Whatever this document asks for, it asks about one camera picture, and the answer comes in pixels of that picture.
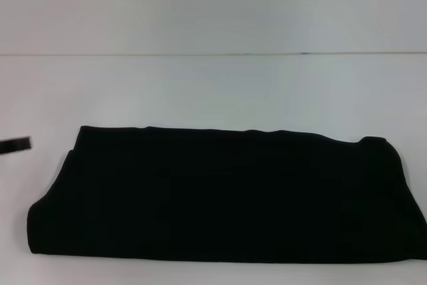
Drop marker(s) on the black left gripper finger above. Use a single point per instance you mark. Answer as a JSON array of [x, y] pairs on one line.
[[15, 145]]

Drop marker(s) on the black t-shirt with FREE print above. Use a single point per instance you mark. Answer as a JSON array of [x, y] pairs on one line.
[[213, 198]]

